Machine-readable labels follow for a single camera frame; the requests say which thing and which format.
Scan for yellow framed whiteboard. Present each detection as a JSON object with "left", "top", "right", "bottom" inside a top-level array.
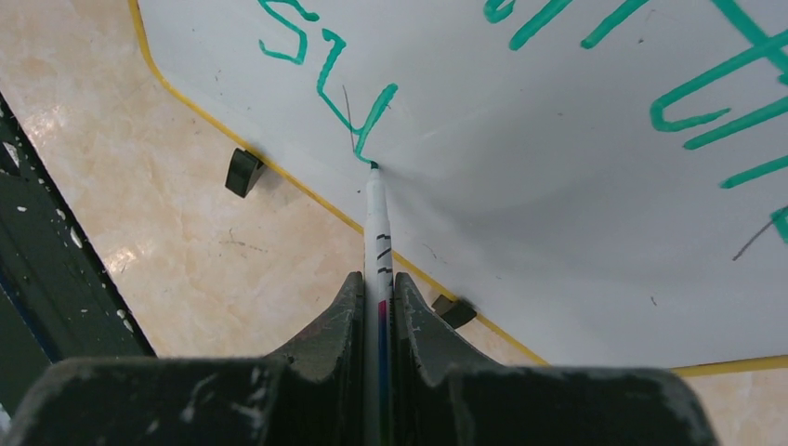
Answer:
[{"left": 133, "top": 1, "right": 787, "bottom": 367}]

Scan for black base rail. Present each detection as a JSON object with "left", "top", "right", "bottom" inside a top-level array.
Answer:
[{"left": 1, "top": 101, "right": 154, "bottom": 417}]

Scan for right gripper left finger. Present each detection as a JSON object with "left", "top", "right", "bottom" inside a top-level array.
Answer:
[{"left": 4, "top": 272, "right": 363, "bottom": 445}]

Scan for black whiteboard foot right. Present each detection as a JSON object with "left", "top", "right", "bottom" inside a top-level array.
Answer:
[{"left": 431, "top": 295, "right": 478, "bottom": 330}]

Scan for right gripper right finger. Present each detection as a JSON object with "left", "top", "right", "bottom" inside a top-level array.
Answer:
[{"left": 392, "top": 273, "right": 718, "bottom": 445}]

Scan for green white marker pen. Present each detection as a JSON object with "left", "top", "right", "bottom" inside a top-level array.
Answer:
[{"left": 363, "top": 162, "right": 393, "bottom": 445}]

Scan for black whiteboard foot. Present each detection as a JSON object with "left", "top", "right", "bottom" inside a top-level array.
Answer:
[
  {"left": 431, "top": 295, "right": 478, "bottom": 330},
  {"left": 225, "top": 148, "right": 266, "bottom": 198}
]

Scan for black whiteboard foot left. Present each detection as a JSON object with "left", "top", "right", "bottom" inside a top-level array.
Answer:
[{"left": 225, "top": 148, "right": 266, "bottom": 198}]

